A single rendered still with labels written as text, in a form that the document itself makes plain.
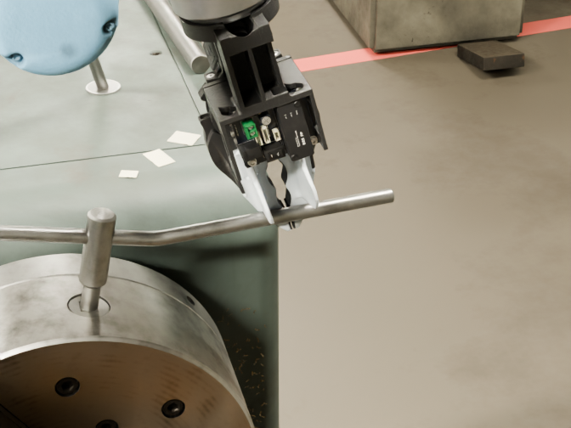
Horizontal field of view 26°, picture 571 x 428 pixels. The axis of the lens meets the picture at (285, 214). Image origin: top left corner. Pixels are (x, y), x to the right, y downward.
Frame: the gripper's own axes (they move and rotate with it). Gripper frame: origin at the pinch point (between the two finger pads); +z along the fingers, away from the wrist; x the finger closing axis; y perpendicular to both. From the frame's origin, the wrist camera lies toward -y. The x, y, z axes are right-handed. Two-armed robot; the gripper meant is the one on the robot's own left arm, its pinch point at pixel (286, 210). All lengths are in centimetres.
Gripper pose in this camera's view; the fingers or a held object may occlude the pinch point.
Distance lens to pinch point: 100.7
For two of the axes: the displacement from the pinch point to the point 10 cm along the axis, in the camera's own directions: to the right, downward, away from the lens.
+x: 9.4, -3.4, 0.8
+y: 2.6, 5.0, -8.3
